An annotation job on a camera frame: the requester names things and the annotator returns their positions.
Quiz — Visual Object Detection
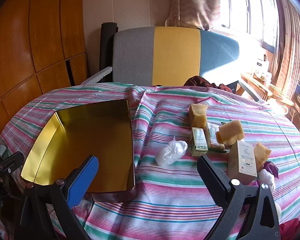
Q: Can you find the purple candy packet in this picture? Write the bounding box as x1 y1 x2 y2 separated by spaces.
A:
264 161 279 178

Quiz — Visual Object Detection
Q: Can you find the yellow sponge block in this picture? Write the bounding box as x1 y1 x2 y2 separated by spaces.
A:
216 119 245 146
254 142 272 172
189 103 208 128

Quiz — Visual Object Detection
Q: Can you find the dark red cloth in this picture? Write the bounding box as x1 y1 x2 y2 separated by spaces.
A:
184 75 234 92

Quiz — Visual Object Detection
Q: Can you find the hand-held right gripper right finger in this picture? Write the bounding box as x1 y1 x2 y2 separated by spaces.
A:
196 154 282 240

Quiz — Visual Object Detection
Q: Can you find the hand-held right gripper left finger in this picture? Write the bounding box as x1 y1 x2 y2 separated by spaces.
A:
15 154 100 240

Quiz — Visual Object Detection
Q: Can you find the green white small box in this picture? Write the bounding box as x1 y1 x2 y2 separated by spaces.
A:
191 127 212 158

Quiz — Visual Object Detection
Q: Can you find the beige carton box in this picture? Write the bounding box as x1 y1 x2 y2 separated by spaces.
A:
227 140 258 184

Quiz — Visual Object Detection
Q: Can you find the black rolled mat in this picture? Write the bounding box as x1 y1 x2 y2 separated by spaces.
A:
99 22 118 77

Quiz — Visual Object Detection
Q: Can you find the window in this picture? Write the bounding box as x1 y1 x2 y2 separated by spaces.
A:
216 0 280 48

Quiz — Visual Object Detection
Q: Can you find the wooden shelf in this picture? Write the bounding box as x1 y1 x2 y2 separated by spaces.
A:
236 71 300 120

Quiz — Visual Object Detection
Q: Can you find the maroon tin box gold inside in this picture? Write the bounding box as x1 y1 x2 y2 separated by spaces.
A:
20 99 135 203

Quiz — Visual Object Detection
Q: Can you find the striped brown curtain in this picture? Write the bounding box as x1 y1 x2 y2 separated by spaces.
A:
267 0 300 100

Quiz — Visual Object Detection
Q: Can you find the wooden wardrobe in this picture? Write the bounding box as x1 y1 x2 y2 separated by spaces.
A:
0 0 90 140

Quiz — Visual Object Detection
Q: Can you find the white foam board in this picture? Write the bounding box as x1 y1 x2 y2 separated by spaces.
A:
81 66 113 85

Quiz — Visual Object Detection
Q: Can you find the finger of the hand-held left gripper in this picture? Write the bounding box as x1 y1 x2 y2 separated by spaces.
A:
0 152 24 173

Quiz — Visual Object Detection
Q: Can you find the grey metal bar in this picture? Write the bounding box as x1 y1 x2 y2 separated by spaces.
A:
236 79 268 103

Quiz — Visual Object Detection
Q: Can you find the patterned beige curtain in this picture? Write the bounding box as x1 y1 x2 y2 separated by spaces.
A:
165 0 222 30

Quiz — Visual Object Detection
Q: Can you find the white plastic bundle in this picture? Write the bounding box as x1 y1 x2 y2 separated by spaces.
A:
156 136 188 167
259 169 276 193

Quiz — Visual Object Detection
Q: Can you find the white printed carton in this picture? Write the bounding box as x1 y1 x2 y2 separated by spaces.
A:
254 57 270 74

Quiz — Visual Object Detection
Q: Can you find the pink green striped cloth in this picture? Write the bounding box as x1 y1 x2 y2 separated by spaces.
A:
0 82 300 240

